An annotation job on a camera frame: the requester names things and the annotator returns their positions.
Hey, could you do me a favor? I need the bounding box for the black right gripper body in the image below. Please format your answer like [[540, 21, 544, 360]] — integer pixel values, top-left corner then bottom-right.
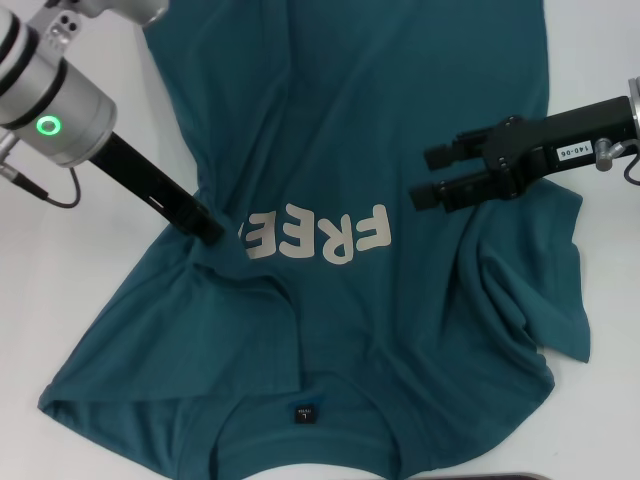
[[481, 94, 637, 201]]

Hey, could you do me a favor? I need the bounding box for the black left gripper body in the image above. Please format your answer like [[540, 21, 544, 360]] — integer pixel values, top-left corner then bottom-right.
[[91, 131, 212, 237]]

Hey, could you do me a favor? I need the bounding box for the teal T-shirt with white print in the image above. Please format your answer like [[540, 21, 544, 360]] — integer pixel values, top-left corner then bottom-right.
[[38, 0, 594, 480]]

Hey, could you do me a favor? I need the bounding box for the right gripper cable with connector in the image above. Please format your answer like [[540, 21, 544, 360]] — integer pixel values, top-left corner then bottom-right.
[[594, 138, 640, 187]]

